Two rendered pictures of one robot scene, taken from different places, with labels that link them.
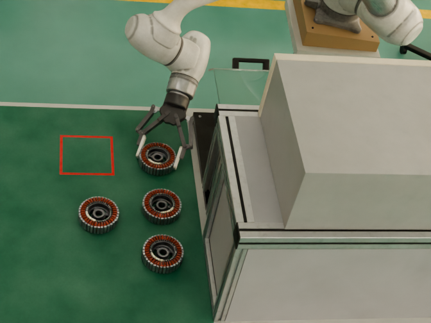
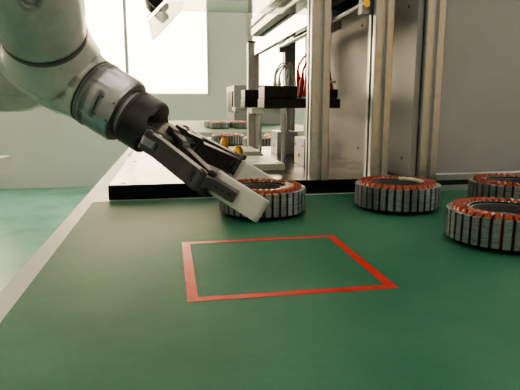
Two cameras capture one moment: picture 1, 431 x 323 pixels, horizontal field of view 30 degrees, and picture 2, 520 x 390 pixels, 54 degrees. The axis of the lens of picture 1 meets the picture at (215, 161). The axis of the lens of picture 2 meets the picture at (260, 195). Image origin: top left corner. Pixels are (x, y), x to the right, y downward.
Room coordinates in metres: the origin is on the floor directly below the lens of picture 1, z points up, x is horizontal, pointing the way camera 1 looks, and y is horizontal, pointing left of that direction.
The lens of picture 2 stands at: (1.57, 0.81, 0.89)
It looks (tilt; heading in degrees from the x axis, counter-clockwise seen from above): 10 degrees down; 277
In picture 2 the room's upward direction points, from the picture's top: straight up
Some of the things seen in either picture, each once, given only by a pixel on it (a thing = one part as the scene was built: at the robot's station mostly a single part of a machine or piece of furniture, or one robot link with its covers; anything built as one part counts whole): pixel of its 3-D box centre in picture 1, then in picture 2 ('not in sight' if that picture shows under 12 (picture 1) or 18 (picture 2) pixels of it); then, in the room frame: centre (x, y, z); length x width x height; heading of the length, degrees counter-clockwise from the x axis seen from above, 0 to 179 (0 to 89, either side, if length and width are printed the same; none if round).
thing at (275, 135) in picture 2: not in sight; (283, 141); (1.66, -0.42, 0.80); 0.08 x 0.05 x 0.06; 107
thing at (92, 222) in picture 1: (98, 215); (503, 222); (1.39, 0.28, 0.77); 0.11 x 0.11 x 0.04
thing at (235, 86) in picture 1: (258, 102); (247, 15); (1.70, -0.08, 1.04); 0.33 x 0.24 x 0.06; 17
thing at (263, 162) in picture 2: not in sight; (237, 162); (1.73, -0.15, 0.78); 0.15 x 0.15 x 0.01; 17
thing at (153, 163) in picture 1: (157, 158); (261, 197); (1.65, 0.17, 0.77); 0.11 x 0.11 x 0.04
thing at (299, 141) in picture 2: not in sight; (310, 150); (1.59, -0.19, 0.80); 0.08 x 0.05 x 0.06; 107
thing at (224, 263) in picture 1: (222, 241); (498, 90); (1.29, -0.07, 0.91); 0.28 x 0.03 x 0.32; 17
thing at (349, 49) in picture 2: not in sight; (345, 89); (1.52, -0.34, 0.92); 0.66 x 0.01 x 0.30; 107
